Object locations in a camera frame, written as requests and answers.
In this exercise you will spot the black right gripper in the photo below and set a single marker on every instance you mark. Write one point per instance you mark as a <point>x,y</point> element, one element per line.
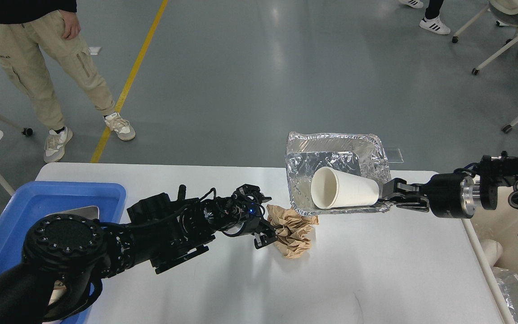
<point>450,196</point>

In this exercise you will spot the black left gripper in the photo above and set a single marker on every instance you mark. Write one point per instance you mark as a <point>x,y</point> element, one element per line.
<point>242,213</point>

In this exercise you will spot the brown paper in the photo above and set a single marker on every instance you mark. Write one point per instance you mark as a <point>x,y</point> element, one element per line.
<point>294,232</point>

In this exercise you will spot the aluminium foil tray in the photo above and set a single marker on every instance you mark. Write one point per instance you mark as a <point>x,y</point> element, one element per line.
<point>361,155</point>

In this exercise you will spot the cream paper cup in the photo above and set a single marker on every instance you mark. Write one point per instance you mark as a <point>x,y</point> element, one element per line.
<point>331,189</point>

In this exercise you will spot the metal rectangular tin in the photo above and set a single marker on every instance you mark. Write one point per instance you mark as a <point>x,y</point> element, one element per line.
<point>89,212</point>

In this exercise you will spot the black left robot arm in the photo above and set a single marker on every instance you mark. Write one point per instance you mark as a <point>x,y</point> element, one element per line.
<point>165,232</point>

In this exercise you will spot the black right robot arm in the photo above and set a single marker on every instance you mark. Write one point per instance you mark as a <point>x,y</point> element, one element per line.
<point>489,174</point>

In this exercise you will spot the clear floor plate right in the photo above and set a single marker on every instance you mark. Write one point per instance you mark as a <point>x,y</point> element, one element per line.
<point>394,155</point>

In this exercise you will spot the cream plastic bin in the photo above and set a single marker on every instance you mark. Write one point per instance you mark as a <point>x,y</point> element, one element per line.
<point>500,225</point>

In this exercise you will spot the foil tray inside bin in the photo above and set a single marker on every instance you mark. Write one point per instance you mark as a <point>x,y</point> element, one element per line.
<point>507,281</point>

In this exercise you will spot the person in black trousers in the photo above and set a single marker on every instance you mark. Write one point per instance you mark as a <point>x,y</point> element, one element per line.
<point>432,21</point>

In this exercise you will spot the blue plastic tray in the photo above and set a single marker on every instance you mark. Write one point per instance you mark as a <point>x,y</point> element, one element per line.
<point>25,202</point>

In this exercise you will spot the person in beige trousers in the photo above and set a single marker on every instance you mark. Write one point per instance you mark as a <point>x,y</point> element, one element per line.
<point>29,28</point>

